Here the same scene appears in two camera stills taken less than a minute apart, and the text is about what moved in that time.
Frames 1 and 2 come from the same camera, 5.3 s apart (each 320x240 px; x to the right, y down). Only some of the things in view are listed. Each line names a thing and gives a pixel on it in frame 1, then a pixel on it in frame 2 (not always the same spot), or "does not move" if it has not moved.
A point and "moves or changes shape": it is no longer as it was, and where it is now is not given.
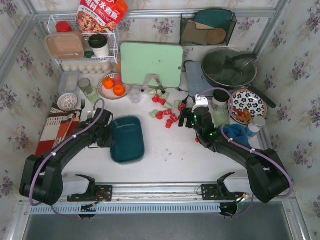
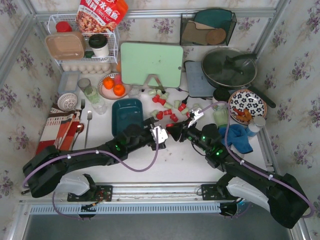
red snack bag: x=100 y=16 does not move
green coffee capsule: x=153 y=113 does not move
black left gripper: x=106 y=135 -> x=152 y=135
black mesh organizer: x=207 y=27 does not move
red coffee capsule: x=174 y=117 does not move
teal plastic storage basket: x=128 y=144 moves or changes shape
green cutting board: x=139 y=60 does not move
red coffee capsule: x=159 y=115 does not move
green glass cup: x=90 y=91 does not move
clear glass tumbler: x=134 y=94 -> x=99 y=107
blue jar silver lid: x=257 y=123 does not move
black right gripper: x=188 y=119 -> x=184 y=132
